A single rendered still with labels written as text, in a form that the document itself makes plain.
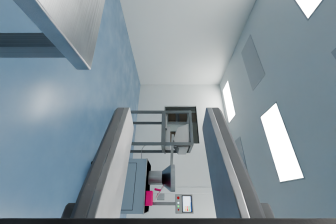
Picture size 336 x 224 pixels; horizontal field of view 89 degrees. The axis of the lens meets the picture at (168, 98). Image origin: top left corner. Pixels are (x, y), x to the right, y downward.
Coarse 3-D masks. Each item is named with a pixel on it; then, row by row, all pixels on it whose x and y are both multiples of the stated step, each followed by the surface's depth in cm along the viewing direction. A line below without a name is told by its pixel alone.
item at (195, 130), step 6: (168, 108) 588; (174, 108) 588; (180, 108) 588; (186, 108) 588; (192, 108) 588; (168, 114) 576; (174, 114) 576; (180, 114) 576; (186, 114) 576; (192, 114) 576; (168, 120) 565; (174, 120) 565; (180, 120) 565; (192, 120) 565; (174, 126) 554; (192, 126) 554; (174, 132) 544
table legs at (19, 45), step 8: (0, 40) 37; (8, 40) 37; (16, 40) 37; (24, 40) 37; (32, 40) 37; (40, 40) 37; (48, 40) 37; (0, 48) 37; (8, 48) 37; (16, 48) 37; (24, 48) 37; (32, 48) 37; (40, 48) 37; (48, 48) 37; (56, 48) 37; (0, 56) 39; (8, 56) 39; (16, 56) 39; (24, 56) 39; (32, 56) 39; (40, 56) 39; (48, 56) 39; (56, 56) 39; (64, 56) 39
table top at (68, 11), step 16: (16, 0) 24; (32, 0) 24; (48, 0) 26; (64, 0) 30; (80, 0) 36; (96, 0) 44; (32, 16) 26; (48, 16) 27; (64, 16) 30; (80, 16) 36; (96, 16) 44; (48, 32) 30; (64, 32) 30; (80, 32) 36; (96, 32) 44; (64, 48) 33; (80, 48) 36; (80, 64) 39
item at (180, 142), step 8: (136, 112) 346; (144, 112) 346; (152, 112) 346; (160, 112) 346; (168, 112) 346; (176, 112) 346; (184, 112) 346; (168, 128) 348; (184, 128) 336; (168, 136) 340; (176, 136) 328; (184, 136) 328; (192, 136) 320; (136, 144) 313; (144, 144) 313; (152, 144) 312; (160, 144) 312; (168, 144) 312; (176, 144) 312; (184, 144) 312; (192, 144) 312; (136, 152) 364; (144, 152) 363; (152, 152) 363; (160, 152) 363; (168, 152) 363; (176, 152) 362; (184, 152) 342
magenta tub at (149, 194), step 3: (147, 192) 211; (150, 192) 211; (147, 195) 210; (150, 195) 210; (147, 198) 208; (150, 198) 208; (147, 201) 206; (150, 201) 206; (147, 204) 205; (150, 204) 205
